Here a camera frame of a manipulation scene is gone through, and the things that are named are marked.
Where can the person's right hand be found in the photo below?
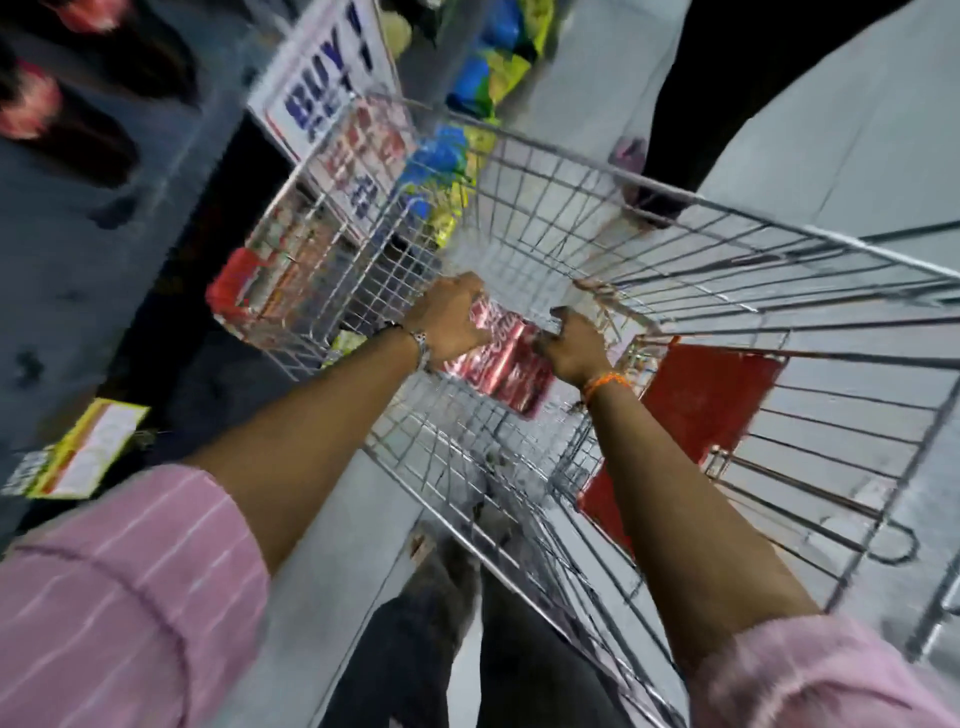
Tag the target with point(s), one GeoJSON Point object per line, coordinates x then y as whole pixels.
{"type": "Point", "coordinates": [577, 352]}

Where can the person's left hand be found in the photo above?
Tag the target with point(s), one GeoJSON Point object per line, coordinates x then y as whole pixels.
{"type": "Point", "coordinates": [442, 322]}

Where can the person's right fingers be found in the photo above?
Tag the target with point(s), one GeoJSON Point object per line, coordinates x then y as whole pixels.
{"type": "Point", "coordinates": [549, 346]}

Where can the person's left fingers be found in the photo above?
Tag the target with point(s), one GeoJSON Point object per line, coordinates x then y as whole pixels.
{"type": "Point", "coordinates": [471, 289]}

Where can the shiny red snack packet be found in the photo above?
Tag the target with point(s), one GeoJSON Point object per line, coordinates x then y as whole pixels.
{"type": "Point", "coordinates": [502, 367]}

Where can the person's left forearm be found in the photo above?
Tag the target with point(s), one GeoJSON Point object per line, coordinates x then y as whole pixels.
{"type": "Point", "coordinates": [300, 442]}

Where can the person's right forearm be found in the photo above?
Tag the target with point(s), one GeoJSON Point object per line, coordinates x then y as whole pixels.
{"type": "Point", "coordinates": [675, 510]}

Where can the orange wrist thread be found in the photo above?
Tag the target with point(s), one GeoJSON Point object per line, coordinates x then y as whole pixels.
{"type": "Point", "coordinates": [604, 384]}

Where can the red plastic cart seat flap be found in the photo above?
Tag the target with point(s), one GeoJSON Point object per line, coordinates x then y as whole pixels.
{"type": "Point", "coordinates": [697, 405]}

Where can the shelf of red white boxes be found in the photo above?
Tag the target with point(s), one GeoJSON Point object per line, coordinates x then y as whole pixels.
{"type": "Point", "coordinates": [296, 251]}

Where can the row of blue yellow packets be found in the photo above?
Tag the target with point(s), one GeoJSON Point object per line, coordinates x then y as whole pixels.
{"type": "Point", "coordinates": [495, 67]}

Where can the red plastic cart corner bumper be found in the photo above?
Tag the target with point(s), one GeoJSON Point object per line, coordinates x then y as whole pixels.
{"type": "Point", "coordinates": [229, 289]}

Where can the person's grey shoe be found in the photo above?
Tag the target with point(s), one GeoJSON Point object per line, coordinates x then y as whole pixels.
{"type": "Point", "coordinates": [446, 570]}

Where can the white promotion sign blue letters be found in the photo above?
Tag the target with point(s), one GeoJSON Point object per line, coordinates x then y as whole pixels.
{"type": "Point", "coordinates": [315, 82]}

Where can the person's dark trousers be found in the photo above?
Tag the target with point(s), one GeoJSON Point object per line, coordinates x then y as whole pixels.
{"type": "Point", "coordinates": [525, 667]}

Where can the dark packet with red print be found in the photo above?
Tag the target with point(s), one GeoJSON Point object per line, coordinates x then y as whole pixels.
{"type": "Point", "coordinates": [82, 142]}
{"type": "Point", "coordinates": [142, 52]}

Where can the yellow shelf price label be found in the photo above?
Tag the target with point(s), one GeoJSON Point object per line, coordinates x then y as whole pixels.
{"type": "Point", "coordinates": [90, 450]}

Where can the person's pink striped right sleeve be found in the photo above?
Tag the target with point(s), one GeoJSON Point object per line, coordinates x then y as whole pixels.
{"type": "Point", "coordinates": [825, 682]}

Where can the person's pink striped sleeve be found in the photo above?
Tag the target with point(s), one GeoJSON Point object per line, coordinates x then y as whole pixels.
{"type": "Point", "coordinates": [825, 682]}
{"type": "Point", "coordinates": [112, 600]}

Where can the person's pink striped left sleeve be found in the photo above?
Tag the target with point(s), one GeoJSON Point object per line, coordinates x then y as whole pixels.
{"type": "Point", "coordinates": [112, 600]}

